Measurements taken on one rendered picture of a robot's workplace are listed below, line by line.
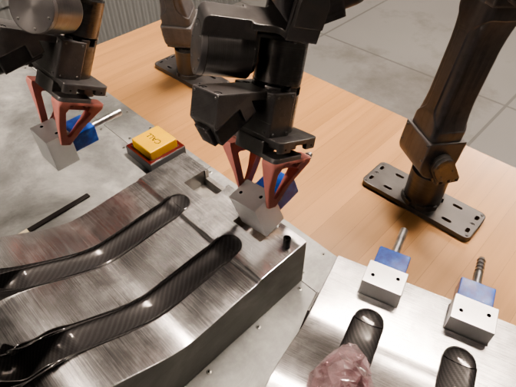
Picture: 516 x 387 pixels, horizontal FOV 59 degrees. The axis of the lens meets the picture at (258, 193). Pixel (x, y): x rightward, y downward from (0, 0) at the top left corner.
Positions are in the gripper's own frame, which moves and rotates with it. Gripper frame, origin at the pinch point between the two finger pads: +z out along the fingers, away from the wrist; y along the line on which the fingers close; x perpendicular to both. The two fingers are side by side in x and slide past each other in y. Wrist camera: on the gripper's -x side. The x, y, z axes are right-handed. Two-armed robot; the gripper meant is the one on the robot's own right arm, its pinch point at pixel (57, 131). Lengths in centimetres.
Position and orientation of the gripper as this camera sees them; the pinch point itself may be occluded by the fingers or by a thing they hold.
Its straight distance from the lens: 73.0
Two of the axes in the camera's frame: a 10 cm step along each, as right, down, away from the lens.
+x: 6.2, -1.0, 7.8
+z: -3.4, 8.6, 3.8
